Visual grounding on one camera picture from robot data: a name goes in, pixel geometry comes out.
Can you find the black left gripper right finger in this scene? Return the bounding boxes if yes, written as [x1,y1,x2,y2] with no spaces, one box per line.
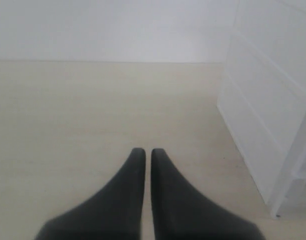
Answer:
[151,148,265,240]

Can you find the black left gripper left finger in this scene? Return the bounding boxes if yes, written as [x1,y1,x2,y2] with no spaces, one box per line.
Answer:
[36,148,146,240]

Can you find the white translucent drawer cabinet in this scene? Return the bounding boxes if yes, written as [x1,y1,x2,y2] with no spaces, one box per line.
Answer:
[217,0,306,218]

